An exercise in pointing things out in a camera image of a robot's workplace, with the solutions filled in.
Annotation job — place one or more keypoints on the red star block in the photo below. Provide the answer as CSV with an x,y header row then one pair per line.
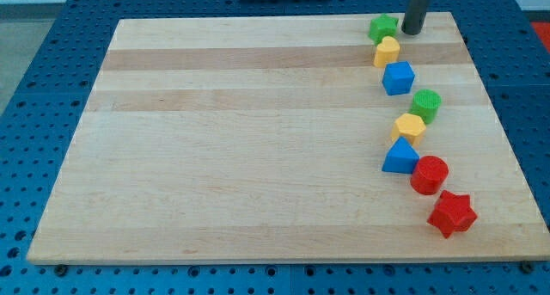
x,y
452,213

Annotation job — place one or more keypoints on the blue cube block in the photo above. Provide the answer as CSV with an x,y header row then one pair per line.
x,y
398,78

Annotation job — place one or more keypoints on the light wooden board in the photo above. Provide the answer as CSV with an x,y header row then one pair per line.
x,y
261,140

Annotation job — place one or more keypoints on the yellow heart block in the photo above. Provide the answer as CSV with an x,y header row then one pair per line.
x,y
387,51

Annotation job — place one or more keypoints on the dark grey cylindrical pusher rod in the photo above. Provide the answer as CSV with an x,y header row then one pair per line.
x,y
414,16

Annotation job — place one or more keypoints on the green star block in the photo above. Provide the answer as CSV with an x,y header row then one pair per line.
x,y
382,26

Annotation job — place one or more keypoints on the blue triangle block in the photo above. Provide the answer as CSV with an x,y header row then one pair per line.
x,y
401,158

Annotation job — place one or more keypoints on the yellow hexagon block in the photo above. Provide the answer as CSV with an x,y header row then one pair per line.
x,y
409,126

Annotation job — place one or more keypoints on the green cylinder block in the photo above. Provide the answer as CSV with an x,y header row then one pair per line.
x,y
425,104

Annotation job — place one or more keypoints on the red cylinder block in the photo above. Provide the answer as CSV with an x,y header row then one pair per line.
x,y
429,175

